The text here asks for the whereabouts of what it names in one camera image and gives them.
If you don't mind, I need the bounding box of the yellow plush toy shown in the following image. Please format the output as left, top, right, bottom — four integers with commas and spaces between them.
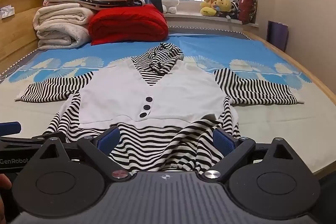
217, 0, 234, 14
200, 0, 219, 17

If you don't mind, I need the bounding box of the dark star-print folded blanket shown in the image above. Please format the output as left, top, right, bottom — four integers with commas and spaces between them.
43, 0, 146, 11

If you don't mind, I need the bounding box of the cream fleece folded blanket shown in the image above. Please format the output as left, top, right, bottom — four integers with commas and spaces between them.
33, 7, 96, 50

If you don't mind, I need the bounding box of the purple box by wall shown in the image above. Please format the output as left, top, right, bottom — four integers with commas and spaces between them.
266, 20, 289, 52

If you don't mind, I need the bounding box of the striped hooded shirt white vest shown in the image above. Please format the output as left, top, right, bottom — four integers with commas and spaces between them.
14, 42, 305, 174

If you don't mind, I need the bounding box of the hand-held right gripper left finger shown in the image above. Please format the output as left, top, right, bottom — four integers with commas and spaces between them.
31, 126, 131, 180

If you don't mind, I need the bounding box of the person's left hand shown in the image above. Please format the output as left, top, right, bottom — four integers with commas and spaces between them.
0, 174, 12, 222

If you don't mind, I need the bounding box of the red cushion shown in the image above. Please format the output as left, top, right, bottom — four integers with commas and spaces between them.
238, 0, 258, 25

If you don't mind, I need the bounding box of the blue leaf-print bed sheet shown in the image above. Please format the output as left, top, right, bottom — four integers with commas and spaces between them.
0, 32, 336, 177

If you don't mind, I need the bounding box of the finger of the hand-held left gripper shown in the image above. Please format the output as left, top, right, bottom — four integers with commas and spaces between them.
0, 121, 22, 136
0, 135, 44, 147

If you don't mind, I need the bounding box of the white plush toy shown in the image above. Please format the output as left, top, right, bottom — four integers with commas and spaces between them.
161, 0, 180, 14

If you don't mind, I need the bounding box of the red folded blanket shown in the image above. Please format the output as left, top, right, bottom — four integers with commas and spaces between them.
88, 3, 169, 46

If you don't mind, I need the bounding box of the wooden bed frame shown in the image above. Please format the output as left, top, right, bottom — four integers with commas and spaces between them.
241, 30, 336, 182

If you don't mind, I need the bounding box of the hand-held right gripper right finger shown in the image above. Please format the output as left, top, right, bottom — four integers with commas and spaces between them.
201, 128, 302, 180

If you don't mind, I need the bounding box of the wooden headboard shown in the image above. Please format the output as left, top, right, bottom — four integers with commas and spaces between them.
0, 0, 53, 75

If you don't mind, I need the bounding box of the tissue box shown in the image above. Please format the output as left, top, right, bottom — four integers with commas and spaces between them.
0, 5, 16, 20

